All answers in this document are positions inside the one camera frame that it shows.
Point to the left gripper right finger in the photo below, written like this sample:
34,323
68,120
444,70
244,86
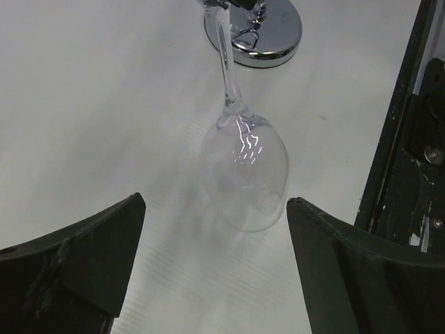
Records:
355,282

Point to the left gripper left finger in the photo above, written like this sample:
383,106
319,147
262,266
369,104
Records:
73,280

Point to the tall wine glass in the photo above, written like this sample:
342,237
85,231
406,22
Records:
244,163

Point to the chrome wine glass rack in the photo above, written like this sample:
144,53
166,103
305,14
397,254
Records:
264,34

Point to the black mounting base plate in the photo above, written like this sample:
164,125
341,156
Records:
403,200

